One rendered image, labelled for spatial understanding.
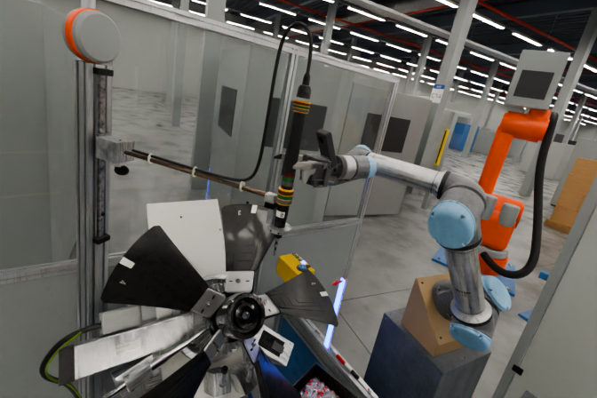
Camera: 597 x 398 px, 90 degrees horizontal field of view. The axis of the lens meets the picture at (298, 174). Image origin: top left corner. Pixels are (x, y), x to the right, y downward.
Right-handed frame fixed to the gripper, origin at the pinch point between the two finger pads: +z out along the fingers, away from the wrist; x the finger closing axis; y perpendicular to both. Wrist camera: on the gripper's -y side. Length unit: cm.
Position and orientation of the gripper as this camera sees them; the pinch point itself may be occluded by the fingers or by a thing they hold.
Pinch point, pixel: (286, 159)
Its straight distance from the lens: 80.0
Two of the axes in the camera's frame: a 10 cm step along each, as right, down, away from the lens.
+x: -5.8, -3.2, 7.5
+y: -1.8, 9.5, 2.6
